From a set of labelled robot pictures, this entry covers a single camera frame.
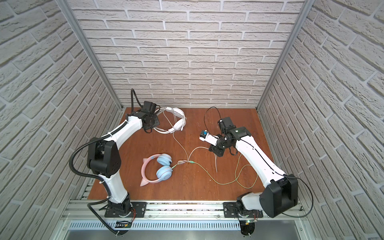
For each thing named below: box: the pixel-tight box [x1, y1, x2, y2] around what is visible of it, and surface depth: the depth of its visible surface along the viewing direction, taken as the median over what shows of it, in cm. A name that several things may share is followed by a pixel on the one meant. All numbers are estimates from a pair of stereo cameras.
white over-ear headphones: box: [165, 107, 187, 134], surface depth 92 cm
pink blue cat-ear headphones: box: [140, 153, 173, 187], surface depth 84 cm
